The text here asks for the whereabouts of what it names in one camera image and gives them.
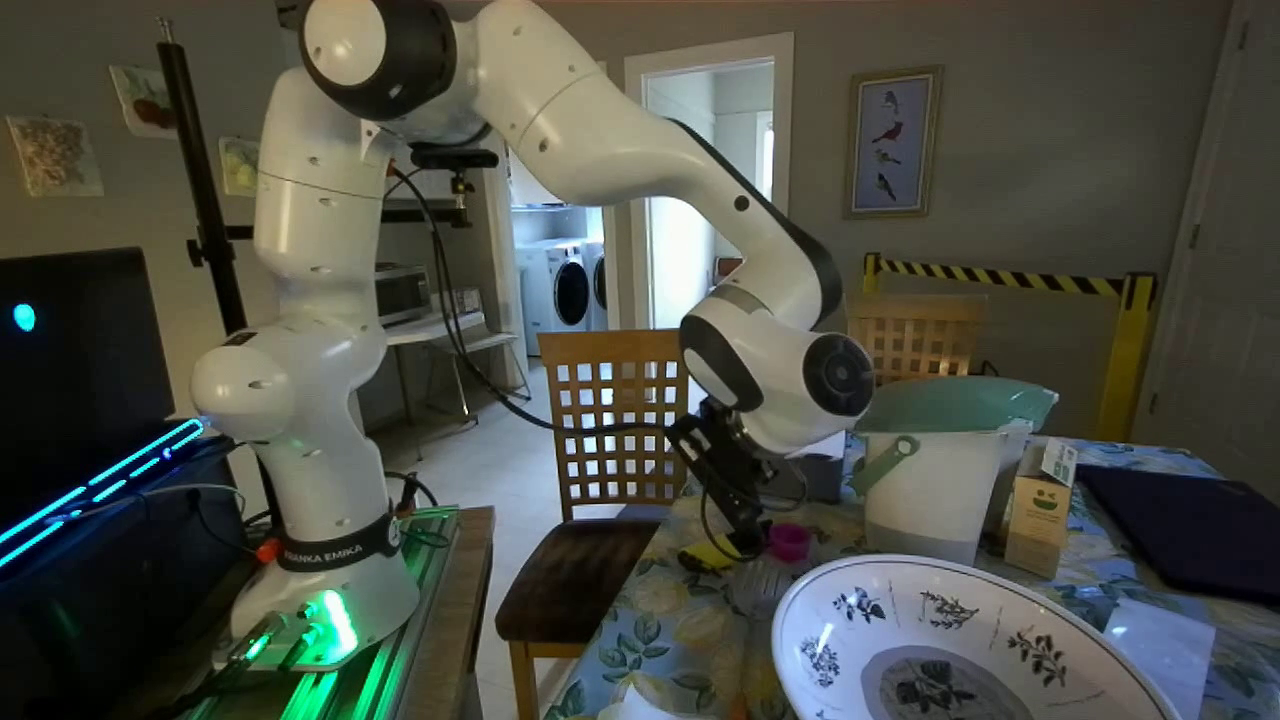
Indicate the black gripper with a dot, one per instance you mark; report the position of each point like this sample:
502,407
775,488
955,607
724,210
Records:
724,461

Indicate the green lit robot base platform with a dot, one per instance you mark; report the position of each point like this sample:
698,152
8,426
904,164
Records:
441,614

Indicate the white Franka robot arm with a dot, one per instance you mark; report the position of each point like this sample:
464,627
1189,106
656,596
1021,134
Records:
320,265

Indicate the white floral ceramic bowl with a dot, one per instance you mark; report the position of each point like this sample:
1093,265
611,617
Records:
855,667

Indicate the small pink cup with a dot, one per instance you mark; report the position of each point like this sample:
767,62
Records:
795,541

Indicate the lemon print tablecloth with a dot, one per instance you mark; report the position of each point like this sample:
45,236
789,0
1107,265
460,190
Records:
666,627

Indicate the wooden lattice chair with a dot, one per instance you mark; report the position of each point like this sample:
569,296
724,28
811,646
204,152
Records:
603,412
932,341

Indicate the white washing machine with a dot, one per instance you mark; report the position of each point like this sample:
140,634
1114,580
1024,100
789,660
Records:
603,279
565,287

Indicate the small yellow green carton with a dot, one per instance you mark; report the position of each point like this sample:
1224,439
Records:
1042,521

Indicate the white side table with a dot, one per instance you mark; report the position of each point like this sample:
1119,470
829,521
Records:
444,331

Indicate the framed bird picture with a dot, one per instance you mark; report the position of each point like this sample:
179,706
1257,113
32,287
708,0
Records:
892,144

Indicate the yellow black safety barrier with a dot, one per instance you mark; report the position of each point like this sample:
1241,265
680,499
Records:
1134,363

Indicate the black box device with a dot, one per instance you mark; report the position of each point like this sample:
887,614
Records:
403,292

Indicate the white paper sheet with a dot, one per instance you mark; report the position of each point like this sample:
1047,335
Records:
1165,646

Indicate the dark blue notebook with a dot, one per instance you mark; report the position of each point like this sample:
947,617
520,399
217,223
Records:
1184,524

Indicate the white panel door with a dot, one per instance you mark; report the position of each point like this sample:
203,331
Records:
1224,335

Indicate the black computer with cyan light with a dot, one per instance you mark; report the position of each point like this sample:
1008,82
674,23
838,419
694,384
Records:
122,585

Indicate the black computer monitor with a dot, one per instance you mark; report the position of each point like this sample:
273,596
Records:
81,384

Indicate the colourful wall drawing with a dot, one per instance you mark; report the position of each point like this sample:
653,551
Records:
55,156
144,100
232,164

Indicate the black camera stand pole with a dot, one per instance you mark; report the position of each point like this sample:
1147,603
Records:
203,175

